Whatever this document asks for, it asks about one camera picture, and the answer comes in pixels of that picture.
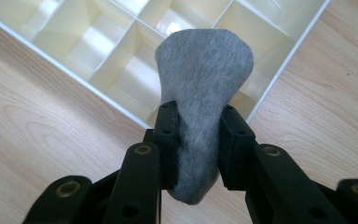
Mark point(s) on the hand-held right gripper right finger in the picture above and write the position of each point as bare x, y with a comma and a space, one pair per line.
234, 155

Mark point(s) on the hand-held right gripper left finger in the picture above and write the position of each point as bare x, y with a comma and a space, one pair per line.
167, 149

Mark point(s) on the grey ankle sock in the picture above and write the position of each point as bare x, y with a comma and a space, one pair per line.
199, 81

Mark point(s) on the white divided storage box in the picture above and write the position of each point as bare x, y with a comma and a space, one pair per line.
84, 53

